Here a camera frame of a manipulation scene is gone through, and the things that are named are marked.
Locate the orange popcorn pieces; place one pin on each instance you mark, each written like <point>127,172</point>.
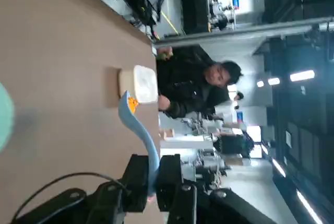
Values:
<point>132,103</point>

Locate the green bowl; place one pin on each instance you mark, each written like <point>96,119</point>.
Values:
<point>5,117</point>

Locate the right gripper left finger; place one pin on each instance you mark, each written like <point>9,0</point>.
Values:
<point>135,182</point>

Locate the blue spoon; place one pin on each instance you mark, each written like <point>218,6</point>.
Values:
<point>148,143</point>

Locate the black equipment case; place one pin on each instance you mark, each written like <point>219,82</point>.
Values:
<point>195,12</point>

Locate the small green object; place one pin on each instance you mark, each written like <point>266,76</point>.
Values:
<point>165,55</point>

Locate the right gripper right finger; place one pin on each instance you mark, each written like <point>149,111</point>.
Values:
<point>169,182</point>

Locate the person in dark jacket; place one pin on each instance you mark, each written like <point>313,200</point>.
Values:
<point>188,77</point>

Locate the white lidded box with drawing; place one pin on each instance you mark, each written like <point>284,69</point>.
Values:
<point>143,83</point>

